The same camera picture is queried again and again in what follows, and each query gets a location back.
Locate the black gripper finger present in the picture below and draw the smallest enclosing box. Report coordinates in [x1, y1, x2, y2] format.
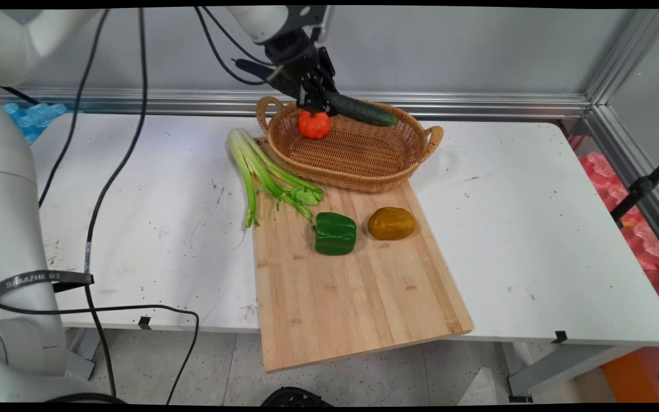
[319, 48, 340, 93]
[297, 80, 331, 114]

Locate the slanted aluminium frame rail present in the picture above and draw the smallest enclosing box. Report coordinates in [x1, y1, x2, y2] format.
[584, 9, 659, 265]

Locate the orange-red tomato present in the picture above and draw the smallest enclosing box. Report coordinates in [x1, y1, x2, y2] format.
[298, 110, 332, 140]

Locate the horizontal aluminium frame rail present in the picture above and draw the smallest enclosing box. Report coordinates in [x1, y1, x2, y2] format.
[0, 86, 591, 120]

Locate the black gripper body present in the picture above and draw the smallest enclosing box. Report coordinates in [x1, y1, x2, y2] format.
[263, 29, 337, 88]

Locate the blue bubble foam sheet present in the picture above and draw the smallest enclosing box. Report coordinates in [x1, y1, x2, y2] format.
[2, 102, 70, 145]

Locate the grey table leg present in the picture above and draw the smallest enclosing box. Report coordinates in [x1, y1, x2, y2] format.
[64, 327, 102, 382]

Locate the wooden cutting board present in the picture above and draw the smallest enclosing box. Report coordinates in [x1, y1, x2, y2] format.
[252, 137, 474, 374]

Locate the black round floor object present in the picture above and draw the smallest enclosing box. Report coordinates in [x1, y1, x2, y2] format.
[261, 387, 334, 407]

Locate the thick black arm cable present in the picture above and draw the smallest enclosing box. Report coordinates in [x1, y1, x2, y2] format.
[82, 7, 276, 398]

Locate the grey table leg frame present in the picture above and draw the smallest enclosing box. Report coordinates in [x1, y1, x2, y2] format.
[503, 341, 646, 403]

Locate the brown potato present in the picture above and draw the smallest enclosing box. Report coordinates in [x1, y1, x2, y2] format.
[367, 207, 416, 241]

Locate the woven wicker basket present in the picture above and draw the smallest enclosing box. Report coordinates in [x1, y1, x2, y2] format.
[256, 95, 444, 193]

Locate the green celery bunch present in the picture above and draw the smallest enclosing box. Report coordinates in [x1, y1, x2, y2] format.
[227, 128, 325, 229]

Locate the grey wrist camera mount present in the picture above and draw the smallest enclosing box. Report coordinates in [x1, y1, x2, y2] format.
[287, 7, 331, 45]

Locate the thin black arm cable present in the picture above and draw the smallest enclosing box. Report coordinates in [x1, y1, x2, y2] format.
[38, 8, 110, 208]

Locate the black tripod stand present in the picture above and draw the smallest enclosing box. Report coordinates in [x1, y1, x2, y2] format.
[610, 147, 659, 228]

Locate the dark green cucumber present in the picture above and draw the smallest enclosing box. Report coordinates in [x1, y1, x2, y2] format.
[234, 58, 398, 128]

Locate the black floor cable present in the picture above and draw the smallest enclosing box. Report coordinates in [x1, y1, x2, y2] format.
[0, 299, 200, 405]

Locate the green bell pepper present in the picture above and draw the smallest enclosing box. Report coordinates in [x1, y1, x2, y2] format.
[313, 212, 358, 256]

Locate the pink bubble foam sheet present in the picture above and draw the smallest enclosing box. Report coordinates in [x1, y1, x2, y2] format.
[577, 151, 659, 321]

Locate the grey velcro strap with print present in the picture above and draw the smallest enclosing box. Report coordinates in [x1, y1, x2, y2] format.
[0, 270, 95, 306]

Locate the orange floor object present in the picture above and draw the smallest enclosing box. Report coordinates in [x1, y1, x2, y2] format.
[601, 350, 659, 404]

